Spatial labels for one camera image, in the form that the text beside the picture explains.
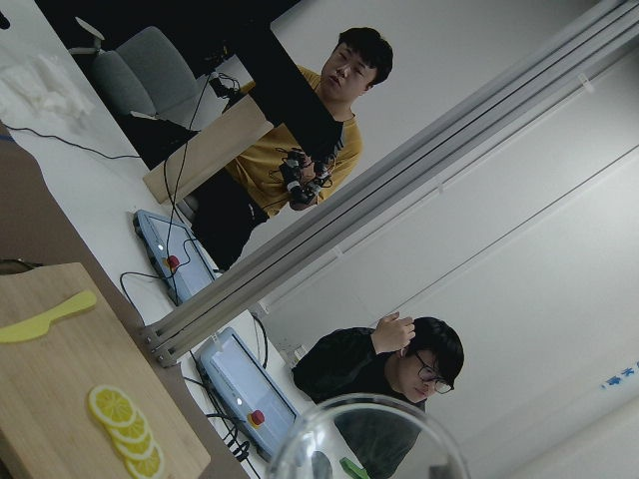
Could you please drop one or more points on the clear glass shaker cup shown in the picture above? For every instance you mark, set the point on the clear glass shaker cup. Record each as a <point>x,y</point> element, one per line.
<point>387,437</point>

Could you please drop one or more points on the person in yellow shirt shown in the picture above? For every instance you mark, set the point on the person in yellow shirt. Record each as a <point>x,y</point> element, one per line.
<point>312,147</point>

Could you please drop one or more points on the person in black hoodie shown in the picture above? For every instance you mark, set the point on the person in black hoodie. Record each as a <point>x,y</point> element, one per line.
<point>409,359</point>

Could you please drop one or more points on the teach pendant with red button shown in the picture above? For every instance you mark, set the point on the teach pendant with red button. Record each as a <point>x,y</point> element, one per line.
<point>247,391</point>

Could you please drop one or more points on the black computer mouse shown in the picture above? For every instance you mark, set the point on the black computer mouse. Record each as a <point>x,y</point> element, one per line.
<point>321,466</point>

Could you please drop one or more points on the green plastic part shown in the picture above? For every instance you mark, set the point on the green plastic part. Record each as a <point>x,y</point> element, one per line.
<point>352,470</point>

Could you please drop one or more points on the grey office chair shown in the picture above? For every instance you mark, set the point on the grey office chair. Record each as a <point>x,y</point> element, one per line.
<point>144,77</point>

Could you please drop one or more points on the lemon slice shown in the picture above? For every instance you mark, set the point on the lemon slice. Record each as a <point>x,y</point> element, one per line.
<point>151,467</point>
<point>134,432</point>
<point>134,449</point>
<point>111,406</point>

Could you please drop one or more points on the yellow plastic knife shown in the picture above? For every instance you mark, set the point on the yellow plastic knife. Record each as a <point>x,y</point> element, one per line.
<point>39,324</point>

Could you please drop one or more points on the white crumpled tissue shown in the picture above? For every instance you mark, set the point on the white crumpled tissue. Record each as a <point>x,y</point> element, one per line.
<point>45,91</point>

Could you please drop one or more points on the bamboo cutting board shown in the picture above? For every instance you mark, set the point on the bamboo cutting board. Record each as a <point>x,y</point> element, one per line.
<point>47,429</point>

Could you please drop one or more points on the aluminium camera frame post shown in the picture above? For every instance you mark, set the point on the aluminium camera frame post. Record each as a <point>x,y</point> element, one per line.
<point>605,28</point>

